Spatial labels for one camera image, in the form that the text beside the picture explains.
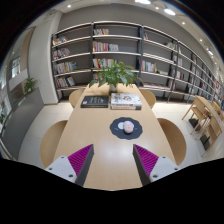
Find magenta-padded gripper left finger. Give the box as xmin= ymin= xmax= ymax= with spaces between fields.
xmin=44 ymin=143 xmax=95 ymax=187

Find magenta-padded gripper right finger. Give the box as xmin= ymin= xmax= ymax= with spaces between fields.
xmin=132 ymin=143 xmax=181 ymax=187

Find pink computer mouse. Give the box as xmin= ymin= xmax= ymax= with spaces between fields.
xmin=123 ymin=120 xmax=135 ymax=135

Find dark mouse pad with eyes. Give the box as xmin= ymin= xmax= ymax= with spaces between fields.
xmin=109 ymin=116 xmax=144 ymax=141

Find round-backed wooden chair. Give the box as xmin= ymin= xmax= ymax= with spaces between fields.
xmin=138 ymin=87 xmax=157 ymax=110
xmin=68 ymin=88 xmax=86 ymax=109
xmin=157 ymin=117 xmax=188 ymax=167
xmin=39 ymin=119 xmax=69 ymax=169

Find group of slatted wooden chairs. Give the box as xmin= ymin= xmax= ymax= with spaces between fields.
xmin=181 ymin=95 xmax=224 ymax=158

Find white book with orange spine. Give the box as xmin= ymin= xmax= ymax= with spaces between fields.
xmin=110 ymin=103 xmax=142 ymax=111

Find black book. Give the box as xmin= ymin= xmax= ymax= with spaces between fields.
xmin=80 ymin=95 xmax=110 ymax=109

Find white book with illustrated cover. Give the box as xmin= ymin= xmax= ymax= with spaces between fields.
xmin=110 ymin=92 xmax=143 ymax=108

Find small background green plant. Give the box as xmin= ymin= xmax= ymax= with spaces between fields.
xmin=23 ymin=77 xmax=38 ymax=95

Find green potted plant, white pot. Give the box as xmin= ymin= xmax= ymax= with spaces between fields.
xmin=88 ymin=61 xmax=144 ymax=93

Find grey bookshelf unit with books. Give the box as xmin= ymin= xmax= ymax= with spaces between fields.
xmin=50 ymin=20 xmax=224 ymax=108

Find group of ceiling lights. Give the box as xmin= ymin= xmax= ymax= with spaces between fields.
xmin=64 ymin=0 xmax=216 ymax=58

